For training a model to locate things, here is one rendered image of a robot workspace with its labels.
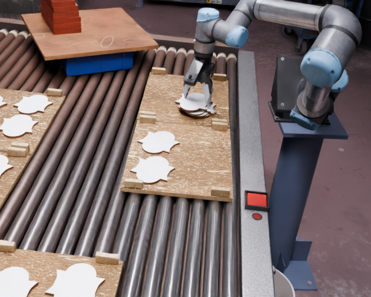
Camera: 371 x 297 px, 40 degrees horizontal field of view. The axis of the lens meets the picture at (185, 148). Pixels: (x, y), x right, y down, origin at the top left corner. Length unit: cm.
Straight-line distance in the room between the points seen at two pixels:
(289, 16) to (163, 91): 66
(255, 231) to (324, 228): 155
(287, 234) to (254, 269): 112
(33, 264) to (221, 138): 83
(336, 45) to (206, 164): 56
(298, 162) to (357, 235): 94
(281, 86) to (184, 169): 66
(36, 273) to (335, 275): 179
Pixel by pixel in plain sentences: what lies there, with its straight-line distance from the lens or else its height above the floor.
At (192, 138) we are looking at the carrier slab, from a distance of 184.
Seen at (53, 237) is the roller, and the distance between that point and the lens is 146.
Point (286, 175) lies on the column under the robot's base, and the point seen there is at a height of 61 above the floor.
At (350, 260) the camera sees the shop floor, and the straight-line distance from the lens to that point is 291.
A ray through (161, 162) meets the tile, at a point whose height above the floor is 94.
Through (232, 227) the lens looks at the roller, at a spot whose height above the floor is 92.
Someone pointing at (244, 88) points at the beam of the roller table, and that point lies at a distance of 228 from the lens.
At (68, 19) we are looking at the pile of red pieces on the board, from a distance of 237.
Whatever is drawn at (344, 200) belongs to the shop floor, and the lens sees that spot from 330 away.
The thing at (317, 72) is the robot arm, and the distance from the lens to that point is 156.
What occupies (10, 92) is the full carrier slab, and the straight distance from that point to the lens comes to 213.
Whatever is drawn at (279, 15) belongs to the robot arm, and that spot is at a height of 138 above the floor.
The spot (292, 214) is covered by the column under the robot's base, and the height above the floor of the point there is 40.
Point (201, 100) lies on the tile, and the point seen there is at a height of 98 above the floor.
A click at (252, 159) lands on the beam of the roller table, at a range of 181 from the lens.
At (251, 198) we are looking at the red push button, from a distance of 161.
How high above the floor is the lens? 192
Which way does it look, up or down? 34 degrees down
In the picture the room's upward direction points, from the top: 6 degrees clockwise
